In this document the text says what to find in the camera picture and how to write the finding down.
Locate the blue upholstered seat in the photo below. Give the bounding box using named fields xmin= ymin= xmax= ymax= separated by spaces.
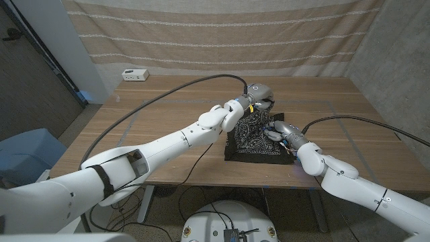
xmin=0 ymin=127 xmax=67 ymax=189

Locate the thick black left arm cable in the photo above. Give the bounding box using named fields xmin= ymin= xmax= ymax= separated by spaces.
xmin=79 ymin=73 xmax=249 ymax=171

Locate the black door frame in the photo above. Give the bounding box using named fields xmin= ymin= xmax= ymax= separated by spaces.
xmin=0 ymin=0 xmax=89 ymax=108

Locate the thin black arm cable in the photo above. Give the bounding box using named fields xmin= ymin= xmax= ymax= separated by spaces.
xmin=174 ymin=140 xmax=216 ymax=188
xmin=315 ymin=176 xmax=362 ymax=241

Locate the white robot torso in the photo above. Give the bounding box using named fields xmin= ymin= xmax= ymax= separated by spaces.
xmin=181 ymin=200 xmax=279 ymax=242

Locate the black door handle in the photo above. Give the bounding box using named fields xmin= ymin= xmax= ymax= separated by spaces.
xmin=1 ymin=27 xmax=23 ymax=42

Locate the beige striped backdrop cloth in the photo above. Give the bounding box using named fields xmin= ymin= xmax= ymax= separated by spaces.
xmin=61 ymin=0 xmax=386 ymax=77

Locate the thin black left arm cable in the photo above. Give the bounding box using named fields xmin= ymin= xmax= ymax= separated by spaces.
xmin=174 ymin=140 xmax=216 ymax=188

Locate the grey table leg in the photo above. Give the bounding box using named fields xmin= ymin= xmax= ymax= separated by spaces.
xmin=136 ymin=184 xmax=156 ymax=225
xmin=307 ymin=188 xmax=329 ymax=233

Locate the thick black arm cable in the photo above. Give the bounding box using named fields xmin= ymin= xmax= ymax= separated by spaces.
xmin=301 ymin=115 xmax=430 ymax=148
xmin=79 ymin=73 xmax=249 ymax=171

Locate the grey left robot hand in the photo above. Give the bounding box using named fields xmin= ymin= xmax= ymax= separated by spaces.
xmin=234 ymin=83 xmax=275 ymax=114

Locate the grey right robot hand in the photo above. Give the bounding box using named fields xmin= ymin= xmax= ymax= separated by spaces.
xmin=263 ymin=120 xmax=310 ymax=151

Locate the white printed floor sheet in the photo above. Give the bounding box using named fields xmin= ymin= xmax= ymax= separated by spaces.
xmin=35 ymin=169 xmax=54 ymax=184

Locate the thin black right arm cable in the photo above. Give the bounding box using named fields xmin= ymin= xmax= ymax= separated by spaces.
xmin=315 ymin=176 xmax=362 ymax=241

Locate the black paisley bandana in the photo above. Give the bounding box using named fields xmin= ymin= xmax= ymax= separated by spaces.
xmin=224 ymin=106 xmax=296 ymax=165

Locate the white power strip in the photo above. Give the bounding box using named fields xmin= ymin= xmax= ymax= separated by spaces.
xmin=121 ymin=69 xmax=150 ymax=82

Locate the black floor cable bundle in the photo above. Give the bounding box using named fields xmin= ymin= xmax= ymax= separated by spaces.
xmin=89 ymin=186 xmax=175 ymax=241

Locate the grey torso device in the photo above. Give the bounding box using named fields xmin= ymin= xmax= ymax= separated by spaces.
xmin=223 ymin=228 xmax=240 ymax=242

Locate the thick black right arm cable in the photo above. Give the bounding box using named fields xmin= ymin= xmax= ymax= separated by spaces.
xmin=301 ymin=115 xmax=430 ymax=148

